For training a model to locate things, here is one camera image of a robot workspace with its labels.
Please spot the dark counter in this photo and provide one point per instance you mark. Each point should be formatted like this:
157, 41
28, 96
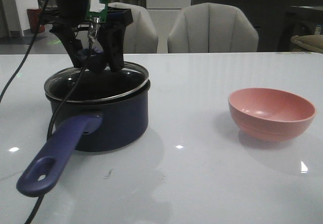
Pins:
266, 16

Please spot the red bin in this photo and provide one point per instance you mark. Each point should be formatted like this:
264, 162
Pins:
33, 17

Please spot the glass lid with blue knob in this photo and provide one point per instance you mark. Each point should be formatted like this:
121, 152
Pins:
96, 87

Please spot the green circuit board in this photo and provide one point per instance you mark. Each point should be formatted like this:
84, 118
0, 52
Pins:
96, 11

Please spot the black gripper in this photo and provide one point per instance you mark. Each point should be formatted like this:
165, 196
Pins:
71, 13

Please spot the beige chair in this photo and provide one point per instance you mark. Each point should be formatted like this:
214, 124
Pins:
141, 35
212, 28

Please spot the tan cushion seat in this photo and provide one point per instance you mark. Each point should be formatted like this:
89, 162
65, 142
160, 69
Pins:
311, 43

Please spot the pink bowl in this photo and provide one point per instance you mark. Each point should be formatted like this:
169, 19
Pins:
270, 114

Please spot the right beige chair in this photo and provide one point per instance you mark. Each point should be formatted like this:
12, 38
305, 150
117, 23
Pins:
212, 28

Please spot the left beige chair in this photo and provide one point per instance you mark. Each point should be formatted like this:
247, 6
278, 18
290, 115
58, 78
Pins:
141, 35

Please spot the dark blue saucepan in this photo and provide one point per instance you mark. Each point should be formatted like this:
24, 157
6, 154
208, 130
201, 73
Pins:
91, 128

